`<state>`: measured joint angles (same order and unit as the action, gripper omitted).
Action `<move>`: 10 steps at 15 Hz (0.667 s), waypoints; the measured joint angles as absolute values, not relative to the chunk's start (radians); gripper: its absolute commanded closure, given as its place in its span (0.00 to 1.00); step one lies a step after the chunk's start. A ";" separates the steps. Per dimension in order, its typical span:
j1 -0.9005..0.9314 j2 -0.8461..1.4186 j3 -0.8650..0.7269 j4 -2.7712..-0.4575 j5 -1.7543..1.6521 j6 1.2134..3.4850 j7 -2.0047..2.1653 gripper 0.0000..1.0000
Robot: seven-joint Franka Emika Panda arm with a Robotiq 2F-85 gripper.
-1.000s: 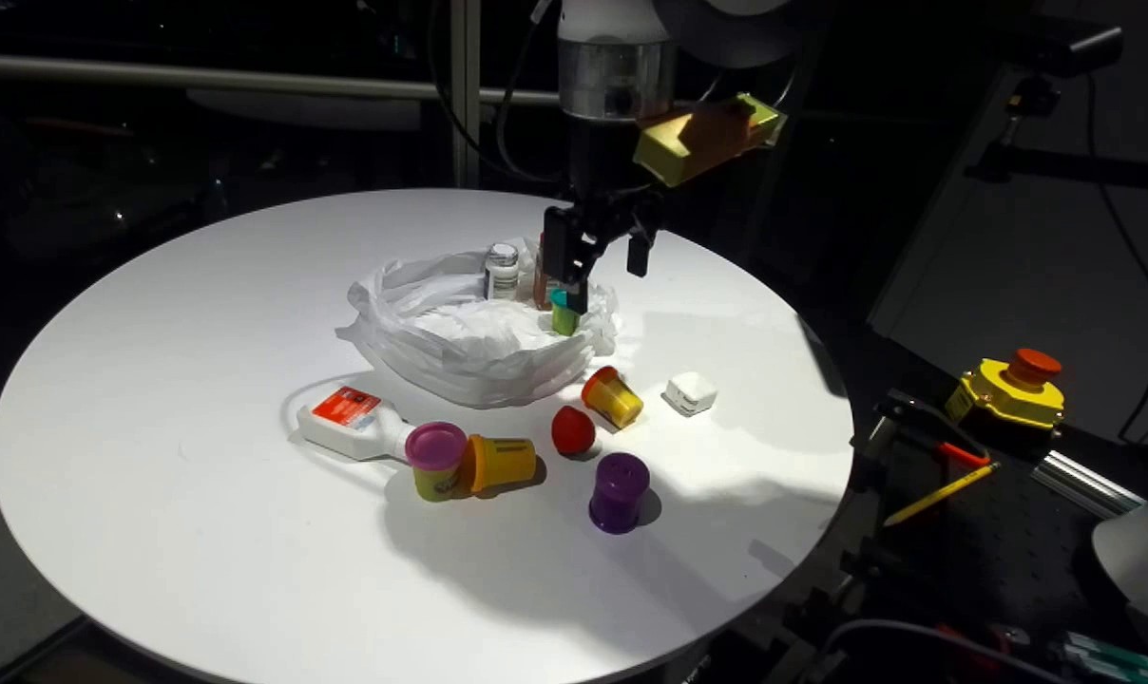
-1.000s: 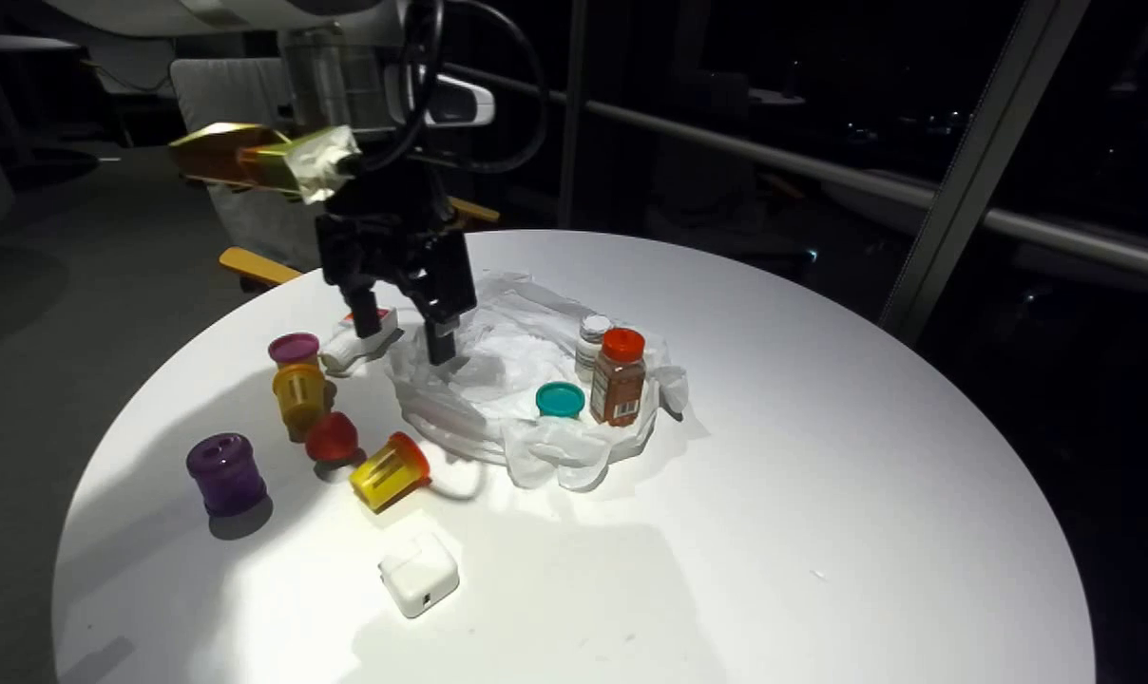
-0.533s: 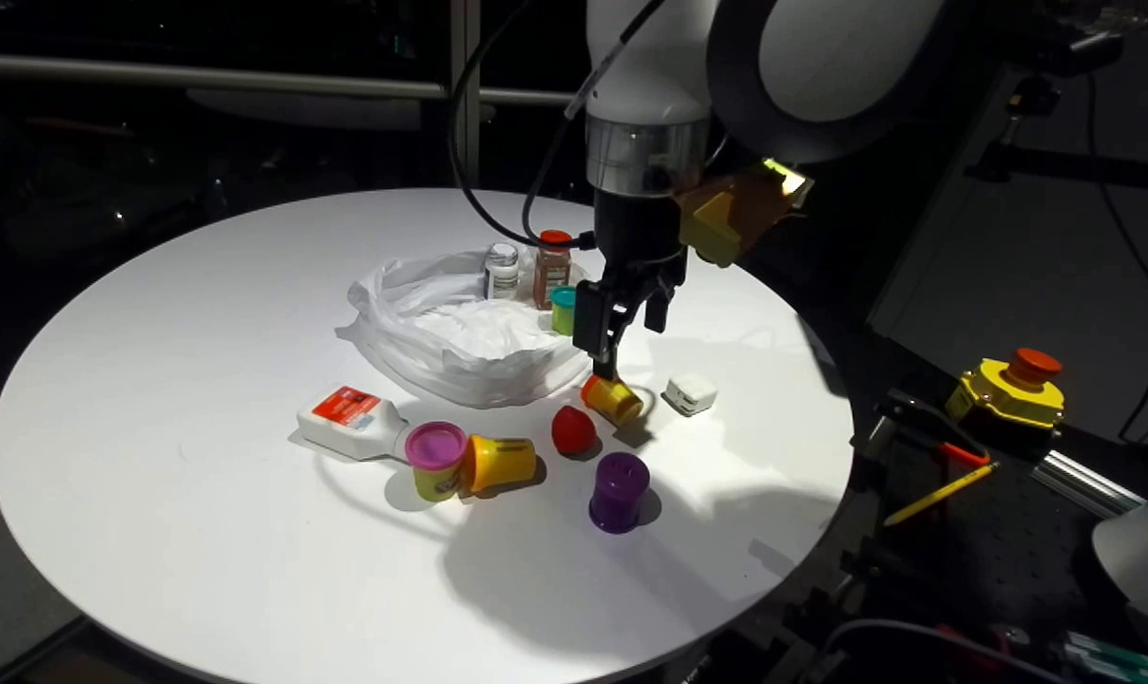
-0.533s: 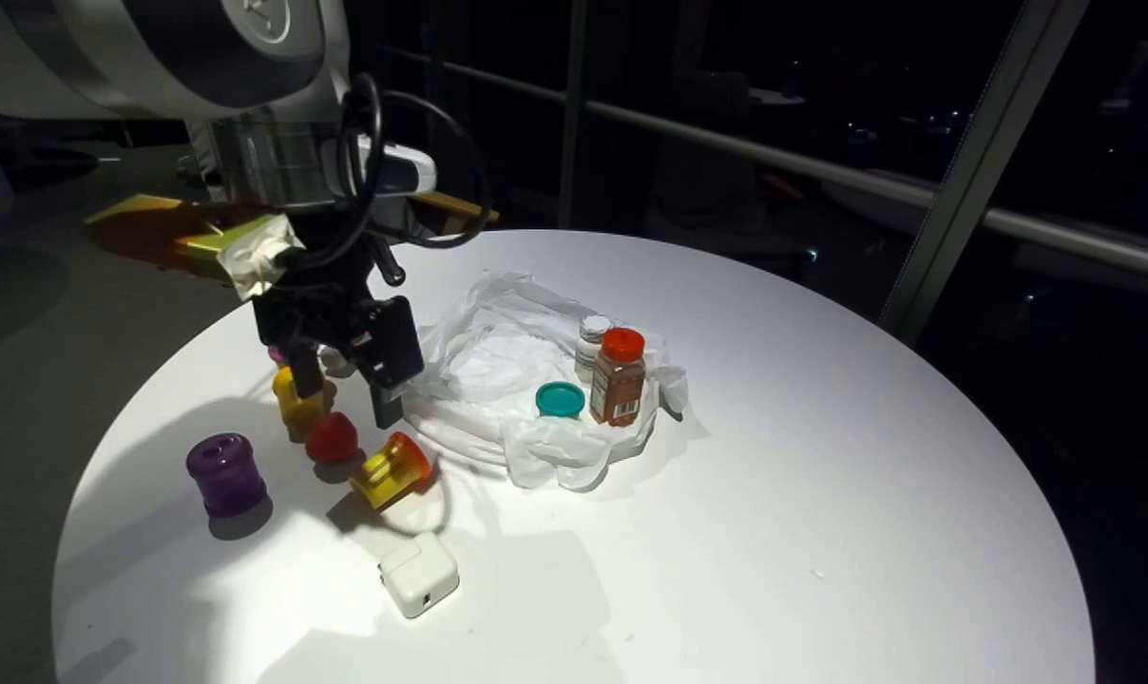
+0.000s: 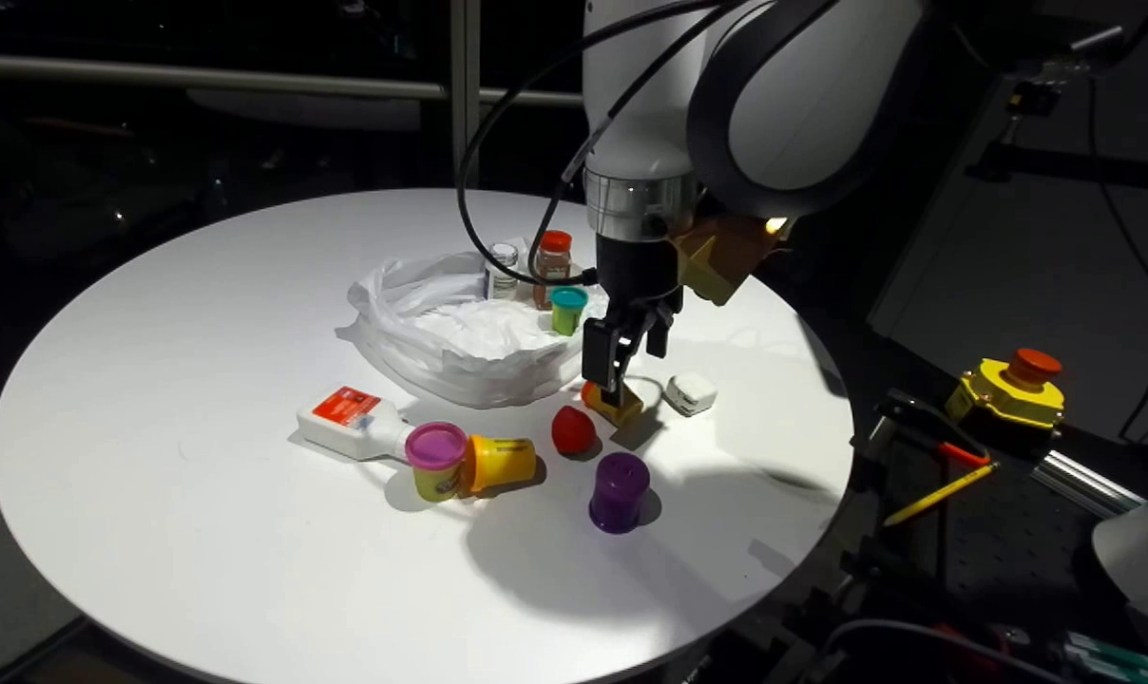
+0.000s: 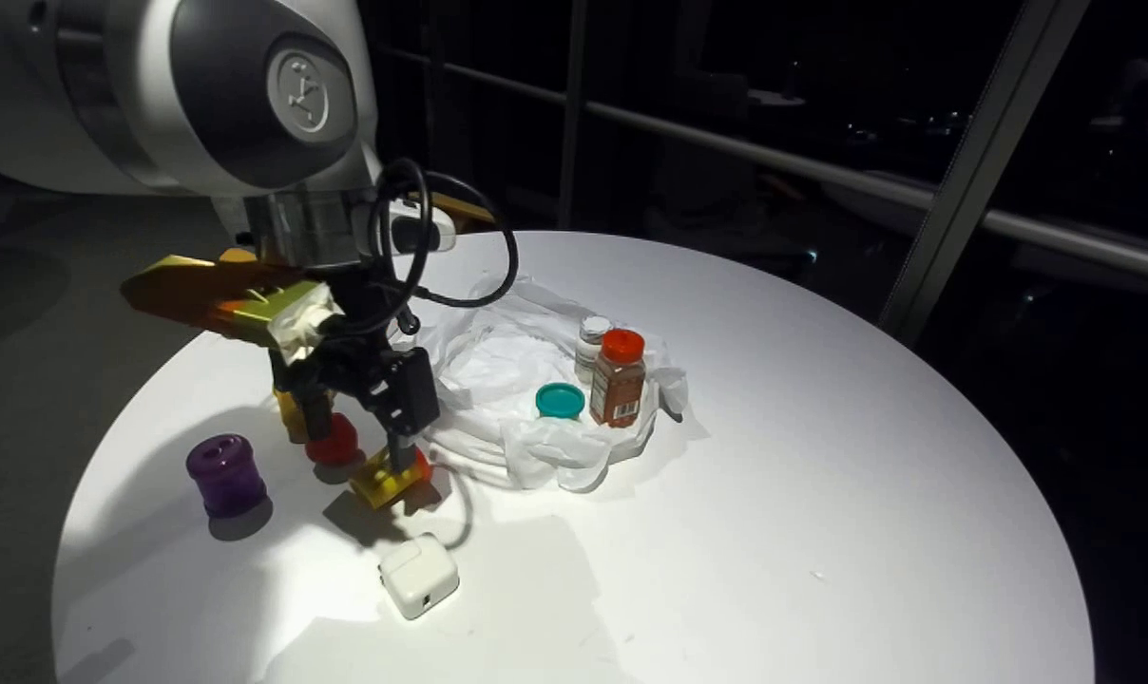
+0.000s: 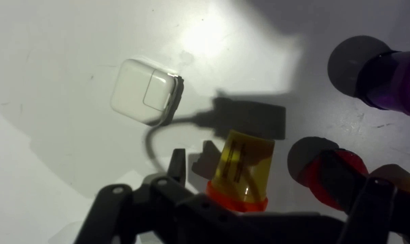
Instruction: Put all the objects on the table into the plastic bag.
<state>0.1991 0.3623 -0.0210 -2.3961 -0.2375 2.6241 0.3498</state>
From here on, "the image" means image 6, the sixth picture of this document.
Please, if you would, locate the white plastic bag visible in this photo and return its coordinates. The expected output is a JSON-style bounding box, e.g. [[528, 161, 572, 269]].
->
[[414, 283, 691, 498]]

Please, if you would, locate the slanted grey window post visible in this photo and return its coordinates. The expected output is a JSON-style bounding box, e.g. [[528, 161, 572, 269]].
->
[[879, 0, 1095, 344]]

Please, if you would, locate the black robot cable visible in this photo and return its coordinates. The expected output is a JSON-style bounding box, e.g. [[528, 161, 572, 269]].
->
[[374, 157, 522, 317]]

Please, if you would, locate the small yellow tub orange lid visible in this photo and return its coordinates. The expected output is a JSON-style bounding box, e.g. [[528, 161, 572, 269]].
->
[[348, 449, 441, 513]]

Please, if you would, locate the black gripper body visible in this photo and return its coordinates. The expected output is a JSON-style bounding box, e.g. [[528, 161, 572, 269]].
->
[[297, 264, 441, 383]]

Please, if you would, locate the purple tub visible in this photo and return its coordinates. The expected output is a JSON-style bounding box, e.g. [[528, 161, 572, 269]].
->
[[183, 428, 276, 542]]

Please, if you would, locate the grey horizontal railing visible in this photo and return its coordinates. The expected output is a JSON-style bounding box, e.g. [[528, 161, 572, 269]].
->
[[395, 47, 1148, 287]]

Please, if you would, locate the tan wooden armrest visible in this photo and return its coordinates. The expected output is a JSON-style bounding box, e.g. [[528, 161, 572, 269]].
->
[[437, 197, 502, 237]]

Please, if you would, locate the white charger cube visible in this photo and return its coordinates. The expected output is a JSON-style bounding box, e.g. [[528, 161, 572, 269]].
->
[[378, 532, 463, 629]]

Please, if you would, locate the spice jar with red lid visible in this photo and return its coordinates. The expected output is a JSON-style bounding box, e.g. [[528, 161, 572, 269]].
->
[[584, 326, 654, 432]]

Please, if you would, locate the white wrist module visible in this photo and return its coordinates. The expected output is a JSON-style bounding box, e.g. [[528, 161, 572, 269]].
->
[[389, 200, 463, 260]]

